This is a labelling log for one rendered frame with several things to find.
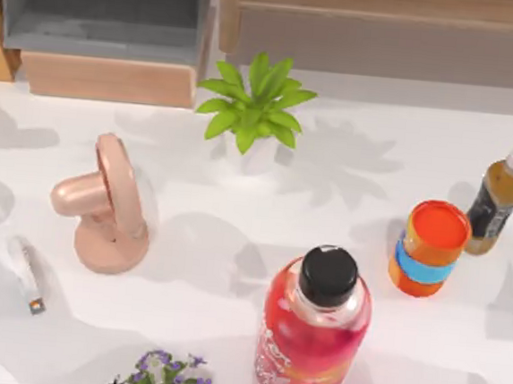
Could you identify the green plant in white pot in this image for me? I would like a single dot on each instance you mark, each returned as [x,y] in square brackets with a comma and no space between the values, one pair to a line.
[255,106]

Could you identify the red bottle with black cap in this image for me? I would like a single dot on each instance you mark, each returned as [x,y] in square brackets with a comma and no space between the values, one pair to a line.
[311,331]

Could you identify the pink desk fan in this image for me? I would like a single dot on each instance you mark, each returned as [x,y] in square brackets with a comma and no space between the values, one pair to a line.
[107,206]

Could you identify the orange can with blue band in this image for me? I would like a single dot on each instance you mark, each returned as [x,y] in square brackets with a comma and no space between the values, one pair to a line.
[429,249]

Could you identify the pale wooden drawer front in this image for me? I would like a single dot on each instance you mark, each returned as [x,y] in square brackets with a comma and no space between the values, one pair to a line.
[107,78]

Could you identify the purple flower plant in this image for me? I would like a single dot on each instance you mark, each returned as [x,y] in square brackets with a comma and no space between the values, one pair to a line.
[164,375]

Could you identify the brown bottle with white cap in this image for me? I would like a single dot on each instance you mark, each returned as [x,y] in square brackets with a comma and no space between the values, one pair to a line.
[498,204]

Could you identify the white and grey stapler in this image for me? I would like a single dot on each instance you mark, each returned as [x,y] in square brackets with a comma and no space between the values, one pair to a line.
[25,273]

